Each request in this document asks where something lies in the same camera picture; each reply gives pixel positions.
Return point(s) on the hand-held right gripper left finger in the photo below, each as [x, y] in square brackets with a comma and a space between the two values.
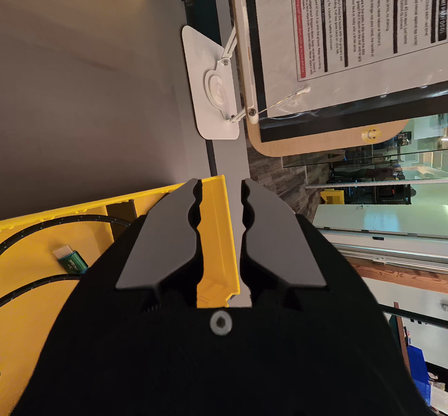
[161, 244]

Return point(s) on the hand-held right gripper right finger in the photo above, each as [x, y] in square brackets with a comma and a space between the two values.
[283, 244]

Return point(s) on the yellow plastic bin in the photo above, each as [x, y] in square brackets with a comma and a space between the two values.
[35, 335]
[332, 197]

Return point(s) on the black bin divider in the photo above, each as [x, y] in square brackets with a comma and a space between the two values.
[120, 213]

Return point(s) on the white sign stand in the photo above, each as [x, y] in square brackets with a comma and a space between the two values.
[210, 115]

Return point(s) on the yellow smiley sticker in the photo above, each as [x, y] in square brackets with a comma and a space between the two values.
[371, 135]

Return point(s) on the blue plastic crate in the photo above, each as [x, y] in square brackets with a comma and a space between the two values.
[418, 363]

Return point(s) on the framed instruction sign board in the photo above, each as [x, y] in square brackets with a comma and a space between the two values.
[350, 37]

